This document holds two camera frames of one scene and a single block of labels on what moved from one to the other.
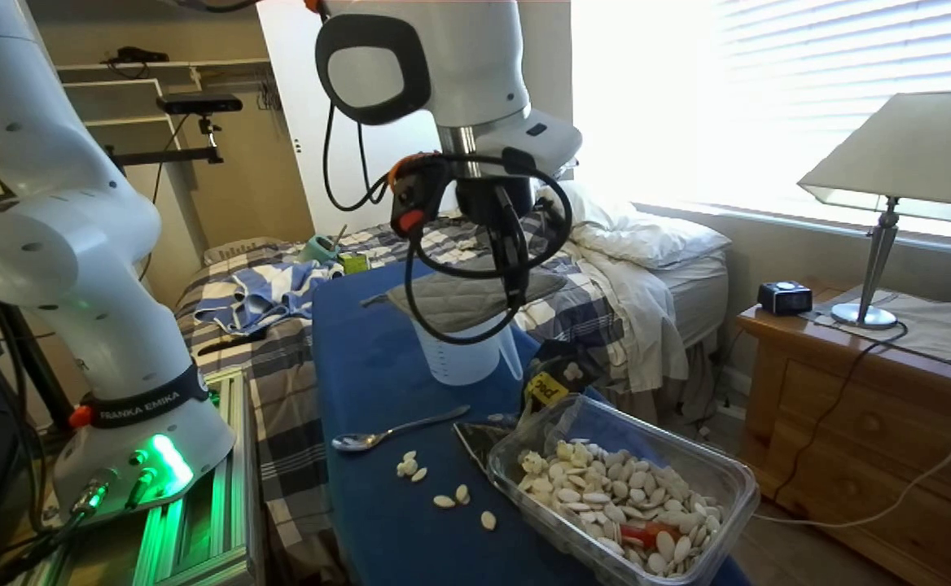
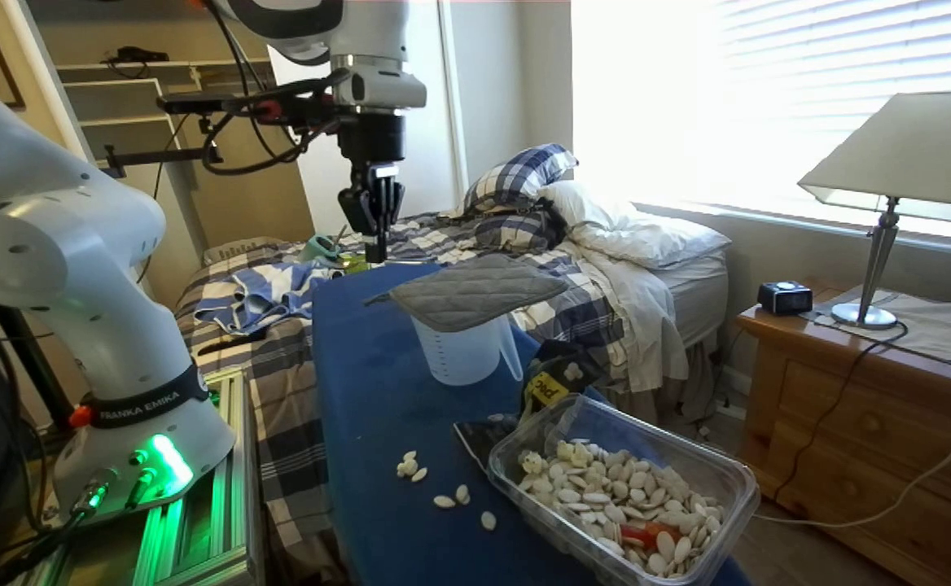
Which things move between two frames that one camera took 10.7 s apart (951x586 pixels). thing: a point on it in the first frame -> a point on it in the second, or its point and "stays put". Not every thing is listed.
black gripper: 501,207 -> 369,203
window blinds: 730,105 stays put
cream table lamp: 920,153 stays put
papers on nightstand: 925,328 stays put
